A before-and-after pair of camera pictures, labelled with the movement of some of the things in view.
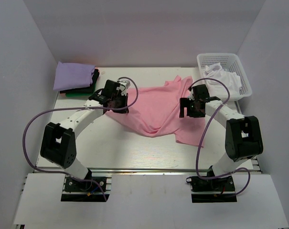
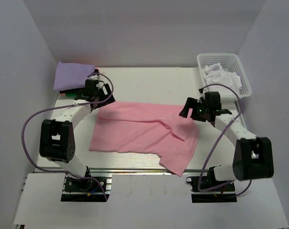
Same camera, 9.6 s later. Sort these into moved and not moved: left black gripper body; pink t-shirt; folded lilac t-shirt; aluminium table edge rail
Moved: pink t-shirt; left black gripper body
Not moved: folded lilac t-shirt; aluminium table edge rail
